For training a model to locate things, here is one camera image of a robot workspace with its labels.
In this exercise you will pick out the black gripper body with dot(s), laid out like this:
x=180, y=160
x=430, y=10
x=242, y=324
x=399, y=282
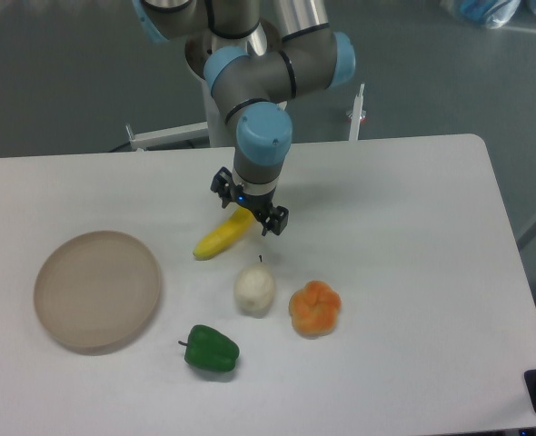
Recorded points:
x=256, y=198

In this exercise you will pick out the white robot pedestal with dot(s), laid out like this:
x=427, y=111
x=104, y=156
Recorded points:
x=215, y=122

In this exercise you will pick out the clear blue plastic bag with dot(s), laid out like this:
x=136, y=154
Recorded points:
x=487, y=14

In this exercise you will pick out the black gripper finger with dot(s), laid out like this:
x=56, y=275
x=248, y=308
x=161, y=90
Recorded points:
x=222, y=184
x=275, y=220

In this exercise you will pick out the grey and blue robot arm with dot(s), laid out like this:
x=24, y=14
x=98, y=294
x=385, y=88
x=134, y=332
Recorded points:
x=248, y=79

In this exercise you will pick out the orange bread roll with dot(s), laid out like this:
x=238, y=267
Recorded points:
x=315, y=309

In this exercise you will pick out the yellow banana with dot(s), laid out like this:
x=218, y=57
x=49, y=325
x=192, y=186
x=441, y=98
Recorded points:
x=224, y=235

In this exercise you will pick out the green bell pepper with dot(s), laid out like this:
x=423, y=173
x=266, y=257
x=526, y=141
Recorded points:
x=209, y=350

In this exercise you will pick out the beige round plate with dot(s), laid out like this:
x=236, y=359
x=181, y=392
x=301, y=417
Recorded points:
x=97, y=292

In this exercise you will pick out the white pear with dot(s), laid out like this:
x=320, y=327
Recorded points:
x=254, y=289

